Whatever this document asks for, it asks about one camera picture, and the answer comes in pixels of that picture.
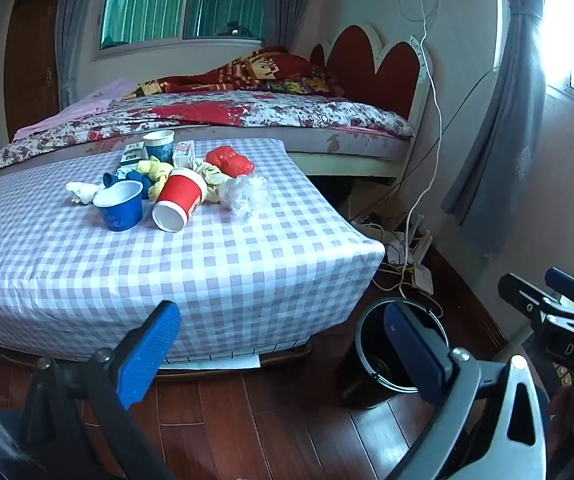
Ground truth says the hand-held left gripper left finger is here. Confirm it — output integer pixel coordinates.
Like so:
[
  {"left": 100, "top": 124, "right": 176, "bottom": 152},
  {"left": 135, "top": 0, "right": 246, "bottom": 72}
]
[{"left": 20, "top": 300, "right": 183, "bottom": 480}]

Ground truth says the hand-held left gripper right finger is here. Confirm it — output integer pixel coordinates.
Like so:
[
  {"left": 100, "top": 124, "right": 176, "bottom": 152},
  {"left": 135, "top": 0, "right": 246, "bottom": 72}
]
[{"left": 383, "top": 301, "right": 550, "bottom": 480}]

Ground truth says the black trash bin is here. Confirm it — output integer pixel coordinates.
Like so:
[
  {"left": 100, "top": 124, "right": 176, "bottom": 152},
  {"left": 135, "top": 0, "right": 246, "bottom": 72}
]
[{"left": 339, "top": 297, "right": 452, "bottom": 410}]

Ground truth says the blue paper cup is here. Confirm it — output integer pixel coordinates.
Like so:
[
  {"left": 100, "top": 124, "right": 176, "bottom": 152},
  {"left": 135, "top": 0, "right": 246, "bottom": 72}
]
[
  {"left": 142, "top": 130, "right": 176, "bottom": 165},
  {"left": 92, "top": 180, "right": 145, "bottom": 233}
]

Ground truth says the red paper cup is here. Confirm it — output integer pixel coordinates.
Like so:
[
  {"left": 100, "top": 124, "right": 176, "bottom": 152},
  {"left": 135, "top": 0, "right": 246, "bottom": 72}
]
[{"left": 151, "top": 167, "right": 210, "bottom": 233}]

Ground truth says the white tissue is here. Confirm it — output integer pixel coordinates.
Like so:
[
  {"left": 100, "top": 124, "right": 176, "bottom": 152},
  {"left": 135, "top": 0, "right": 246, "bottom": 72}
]
[{"left": 65, "top": 181, "right": 106, "bottom": 205}]

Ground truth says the dark blue wrapper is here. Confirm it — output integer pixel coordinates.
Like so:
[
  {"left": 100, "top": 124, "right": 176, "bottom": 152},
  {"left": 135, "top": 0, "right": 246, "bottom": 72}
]
[{"left": 102, "top": 170, "right": 153, "bottom": 196}]

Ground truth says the clear plastic bag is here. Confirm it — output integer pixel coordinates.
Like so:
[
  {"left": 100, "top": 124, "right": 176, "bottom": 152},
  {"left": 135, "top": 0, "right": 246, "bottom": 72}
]
[{"left": 216, "top": 174, "right": 274, "bottom": 224}]

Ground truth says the cream cloth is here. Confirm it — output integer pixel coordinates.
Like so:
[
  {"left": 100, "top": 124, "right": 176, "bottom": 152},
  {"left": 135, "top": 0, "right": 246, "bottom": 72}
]
[{"left": 193, "top": 157, "right": 231, "bottom": 204}]

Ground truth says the green and white box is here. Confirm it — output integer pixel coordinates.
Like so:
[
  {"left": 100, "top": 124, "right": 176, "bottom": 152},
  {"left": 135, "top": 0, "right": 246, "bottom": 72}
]
[{"left": 118, "top": 142, "right": 148, "bottom": 167}]

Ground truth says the white carton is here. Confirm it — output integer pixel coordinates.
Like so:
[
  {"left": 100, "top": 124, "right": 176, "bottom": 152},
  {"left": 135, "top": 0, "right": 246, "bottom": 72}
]
[{"left": 172, "top": 140, "right": 197, "bottom": 169}]

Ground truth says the red plastic bag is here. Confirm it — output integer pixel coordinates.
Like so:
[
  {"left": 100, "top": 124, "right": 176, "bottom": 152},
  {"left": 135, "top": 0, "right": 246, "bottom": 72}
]
[{"left": 205, "top": 145, "right": 257, "bottom": 179}]

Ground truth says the white router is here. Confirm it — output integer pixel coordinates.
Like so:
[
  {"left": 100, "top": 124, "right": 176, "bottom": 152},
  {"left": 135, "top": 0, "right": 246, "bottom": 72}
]
[{"left": 412, "top": 265, "right": 435, "bottom": 296}]

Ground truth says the checked tablecloth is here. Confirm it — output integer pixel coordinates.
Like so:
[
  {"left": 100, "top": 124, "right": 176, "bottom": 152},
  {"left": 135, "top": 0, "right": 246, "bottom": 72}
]
[{"left": 0, "top": 137, "right": 387, "bottom": 373}]

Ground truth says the cardboard box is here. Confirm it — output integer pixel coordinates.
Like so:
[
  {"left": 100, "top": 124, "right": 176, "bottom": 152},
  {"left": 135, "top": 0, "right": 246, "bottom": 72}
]
[{"left": 346, "top": 180, "right": 410, "bottom": 223}]

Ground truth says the grey tied curtain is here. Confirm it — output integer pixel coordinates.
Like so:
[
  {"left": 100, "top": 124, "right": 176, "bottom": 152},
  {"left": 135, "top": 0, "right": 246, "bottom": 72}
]
[{"left": 441, "top": 0, "right": 552, "bottom": 262}]

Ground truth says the pink cloth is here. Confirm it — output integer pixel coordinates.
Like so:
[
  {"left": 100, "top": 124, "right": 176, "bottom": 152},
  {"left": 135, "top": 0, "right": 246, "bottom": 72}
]
[{"left": 12, "top": 78, "right": 139, "bottom": 142}]

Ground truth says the floral bedsheet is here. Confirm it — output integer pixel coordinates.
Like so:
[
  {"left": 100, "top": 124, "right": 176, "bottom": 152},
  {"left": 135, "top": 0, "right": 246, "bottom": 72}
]
[{"left": 0, "top": 90, "right": 415, "bottom": 171}]

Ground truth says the red and white headboard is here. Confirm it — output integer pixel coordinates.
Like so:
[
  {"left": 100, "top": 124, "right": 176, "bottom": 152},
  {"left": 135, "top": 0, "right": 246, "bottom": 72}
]
[{"left": 309, "top": 22, "right": 434, "bottom": 128}]

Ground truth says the red printed blanket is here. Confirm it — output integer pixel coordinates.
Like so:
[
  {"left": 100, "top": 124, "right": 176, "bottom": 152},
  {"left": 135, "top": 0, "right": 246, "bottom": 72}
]
[{"left": 134, "top": 46, "right": 344, "bottom": 99}]

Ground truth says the brown wooden door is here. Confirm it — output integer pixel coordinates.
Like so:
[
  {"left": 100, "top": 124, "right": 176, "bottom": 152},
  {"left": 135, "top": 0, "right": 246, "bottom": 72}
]
[{"left": 4, "top": 0, "right": 64, "bottom": 130}]

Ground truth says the window with green curtain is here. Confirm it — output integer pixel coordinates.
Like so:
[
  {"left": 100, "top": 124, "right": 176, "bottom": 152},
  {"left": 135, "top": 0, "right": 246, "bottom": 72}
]
[{"left": 93, "top": 0, "right": 269, "bottom": 60}]

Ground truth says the power strip with cables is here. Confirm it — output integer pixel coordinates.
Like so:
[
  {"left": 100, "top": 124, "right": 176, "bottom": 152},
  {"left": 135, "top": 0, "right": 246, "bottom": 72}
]
[{"left": 354, "top": 212, "right": 432, "bottom": 266}]

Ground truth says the white cable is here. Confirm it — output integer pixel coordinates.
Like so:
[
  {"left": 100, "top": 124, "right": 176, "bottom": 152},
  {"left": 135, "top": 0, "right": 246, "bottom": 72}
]
[{"left": 400, "top": 0, "right": 442, "bottom": 291}]

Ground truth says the white bed frame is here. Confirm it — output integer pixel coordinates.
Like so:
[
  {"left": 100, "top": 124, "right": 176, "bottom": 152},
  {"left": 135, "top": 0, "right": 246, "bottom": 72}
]
[{"left": 0, "top": 125, "right": 419, "bottom": 184}]

